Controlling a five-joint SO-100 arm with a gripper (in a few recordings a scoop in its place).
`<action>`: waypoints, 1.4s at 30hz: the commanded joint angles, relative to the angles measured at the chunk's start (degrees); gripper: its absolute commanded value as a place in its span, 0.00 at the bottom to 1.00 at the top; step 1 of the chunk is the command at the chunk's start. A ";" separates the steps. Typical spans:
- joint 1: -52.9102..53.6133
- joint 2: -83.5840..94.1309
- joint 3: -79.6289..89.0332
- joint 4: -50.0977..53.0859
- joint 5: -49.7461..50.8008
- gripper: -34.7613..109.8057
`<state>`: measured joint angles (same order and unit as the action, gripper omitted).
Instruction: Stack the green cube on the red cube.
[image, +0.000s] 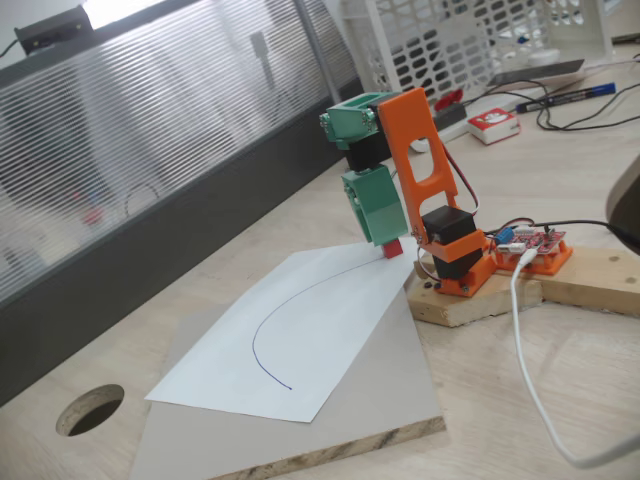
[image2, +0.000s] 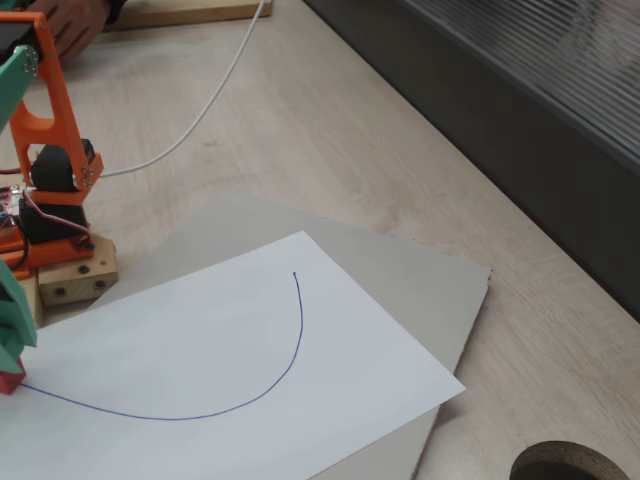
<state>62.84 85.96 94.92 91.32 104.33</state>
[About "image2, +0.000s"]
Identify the white paper sheet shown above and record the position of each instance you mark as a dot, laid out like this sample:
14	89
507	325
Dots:
225	325

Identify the grey frosted desk partition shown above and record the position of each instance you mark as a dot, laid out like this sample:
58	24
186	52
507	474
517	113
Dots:
500	100

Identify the forearm in black sleeve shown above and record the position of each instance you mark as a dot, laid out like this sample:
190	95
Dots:
116	9

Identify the light wooden base block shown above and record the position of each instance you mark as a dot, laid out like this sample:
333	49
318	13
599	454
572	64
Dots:
75	285

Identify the person's bare hand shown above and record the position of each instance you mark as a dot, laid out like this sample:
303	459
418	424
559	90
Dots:
75	22

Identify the red cube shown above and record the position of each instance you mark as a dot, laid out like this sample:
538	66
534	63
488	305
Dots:
9	384

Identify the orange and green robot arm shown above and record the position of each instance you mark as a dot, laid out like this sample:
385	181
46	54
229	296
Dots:
60	125

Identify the long light wooden plank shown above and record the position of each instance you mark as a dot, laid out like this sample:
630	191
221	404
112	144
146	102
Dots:
190	14

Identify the red circuit board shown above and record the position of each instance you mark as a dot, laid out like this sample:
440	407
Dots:
6	200

